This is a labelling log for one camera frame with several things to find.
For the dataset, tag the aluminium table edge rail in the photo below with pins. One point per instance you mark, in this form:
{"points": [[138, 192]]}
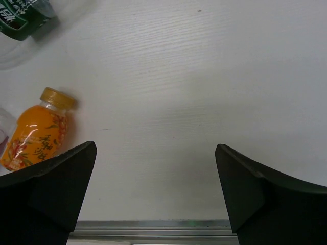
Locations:
{"points": [[155, 232]]}

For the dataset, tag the red label water bottle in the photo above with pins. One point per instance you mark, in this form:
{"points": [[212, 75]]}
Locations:
{"points": [[7, 126]]}

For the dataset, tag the green label clear bottle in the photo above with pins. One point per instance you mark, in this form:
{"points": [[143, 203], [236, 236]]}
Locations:
{"points": [[20, 21]]}

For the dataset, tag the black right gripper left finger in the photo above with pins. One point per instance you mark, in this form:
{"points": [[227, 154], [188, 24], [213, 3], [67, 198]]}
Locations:
{"points": [[41, 204]]}

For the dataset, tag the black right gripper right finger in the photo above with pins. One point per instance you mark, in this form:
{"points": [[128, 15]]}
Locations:
{"points": [[266, 206]]}

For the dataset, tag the orange juice bottle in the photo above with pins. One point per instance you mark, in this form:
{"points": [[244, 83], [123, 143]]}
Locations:
{"points": [[40, 131]]}

